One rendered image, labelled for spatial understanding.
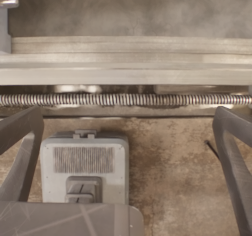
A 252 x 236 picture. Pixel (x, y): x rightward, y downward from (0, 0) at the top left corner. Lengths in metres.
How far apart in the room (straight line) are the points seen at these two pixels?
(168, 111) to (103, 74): 0.55
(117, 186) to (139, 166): 0.30
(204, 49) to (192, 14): 0.18
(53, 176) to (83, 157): 0.22
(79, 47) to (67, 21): 0.17
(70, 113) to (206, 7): 0.77
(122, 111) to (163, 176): 0.71
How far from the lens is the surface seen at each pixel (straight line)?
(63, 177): 1.45
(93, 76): 0.74
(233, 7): 0.99
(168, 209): 1.83
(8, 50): 0.80
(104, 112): 1.18
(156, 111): 1.19
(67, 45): 0.77
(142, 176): 1.70
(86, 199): 1.25
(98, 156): 1.38
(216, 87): 1.19
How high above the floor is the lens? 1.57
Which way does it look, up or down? 84 degrees down
